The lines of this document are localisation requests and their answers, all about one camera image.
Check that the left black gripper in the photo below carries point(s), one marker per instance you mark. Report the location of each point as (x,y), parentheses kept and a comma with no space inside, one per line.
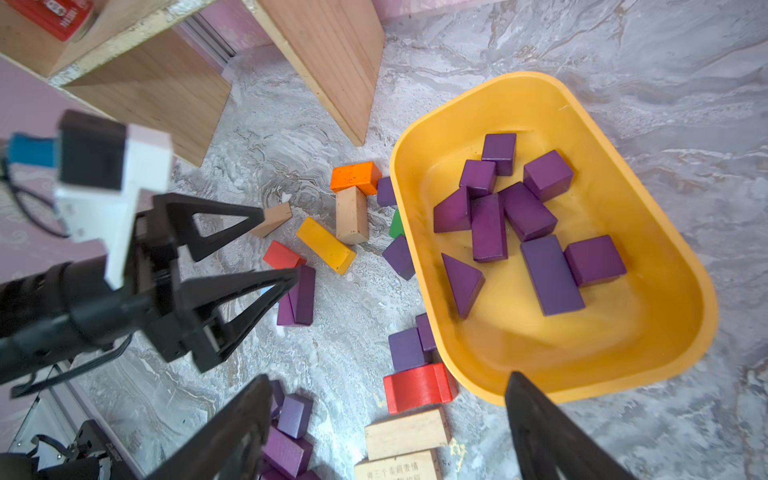
(186,317)

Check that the green brick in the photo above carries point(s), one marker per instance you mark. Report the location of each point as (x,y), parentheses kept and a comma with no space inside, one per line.
(396,227)

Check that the purple brick cluster bottom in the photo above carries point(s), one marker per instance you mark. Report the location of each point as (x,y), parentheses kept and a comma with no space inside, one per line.
(288,451)

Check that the red flat brick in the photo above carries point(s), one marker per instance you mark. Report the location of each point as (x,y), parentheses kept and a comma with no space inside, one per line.
(279,256)

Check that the natural wood plank brick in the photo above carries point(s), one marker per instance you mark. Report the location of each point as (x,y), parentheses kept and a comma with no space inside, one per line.
(405,447)

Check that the purple wedge brick pair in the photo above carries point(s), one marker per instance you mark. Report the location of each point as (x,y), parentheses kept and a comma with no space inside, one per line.
(296,308)

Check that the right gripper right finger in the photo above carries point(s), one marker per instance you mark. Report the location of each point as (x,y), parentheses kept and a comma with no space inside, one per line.
(548,444)

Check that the wooden two-tier shelf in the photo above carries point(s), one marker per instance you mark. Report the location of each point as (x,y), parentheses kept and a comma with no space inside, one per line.
(133,67)

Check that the yellow long brick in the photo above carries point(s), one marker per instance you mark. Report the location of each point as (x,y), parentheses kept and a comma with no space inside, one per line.
(330,250)

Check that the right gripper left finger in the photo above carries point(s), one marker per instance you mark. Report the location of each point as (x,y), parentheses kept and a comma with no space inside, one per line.
(230,445)

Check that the red brick pair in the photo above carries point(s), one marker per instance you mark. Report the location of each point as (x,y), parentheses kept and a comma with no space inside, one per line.
(426,385)

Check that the purple triangular brick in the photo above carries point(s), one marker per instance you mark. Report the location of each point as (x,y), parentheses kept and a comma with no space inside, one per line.
(465,282)

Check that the tan wood brick left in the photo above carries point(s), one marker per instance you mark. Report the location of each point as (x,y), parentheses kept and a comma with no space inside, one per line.
(274,217)

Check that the tan wood brick upright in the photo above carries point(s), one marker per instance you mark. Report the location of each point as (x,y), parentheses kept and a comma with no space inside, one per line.
(351,216)

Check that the yellow plastic storage bin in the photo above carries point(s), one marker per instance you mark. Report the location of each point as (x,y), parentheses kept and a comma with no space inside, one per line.
(649,325)

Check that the purple brick middle pile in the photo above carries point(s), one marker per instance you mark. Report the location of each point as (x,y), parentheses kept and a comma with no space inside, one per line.
(398,256)

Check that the red cola can on shelf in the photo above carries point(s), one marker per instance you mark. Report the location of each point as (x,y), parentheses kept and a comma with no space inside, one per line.
(66,20)

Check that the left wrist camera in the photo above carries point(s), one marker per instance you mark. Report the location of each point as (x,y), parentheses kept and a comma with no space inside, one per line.
(102,167)

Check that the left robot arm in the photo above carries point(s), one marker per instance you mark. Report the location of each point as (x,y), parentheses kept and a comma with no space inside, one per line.
(69,320)

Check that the purple cube red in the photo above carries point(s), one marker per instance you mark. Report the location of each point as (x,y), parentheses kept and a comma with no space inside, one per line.
(406,350)
(425,333)

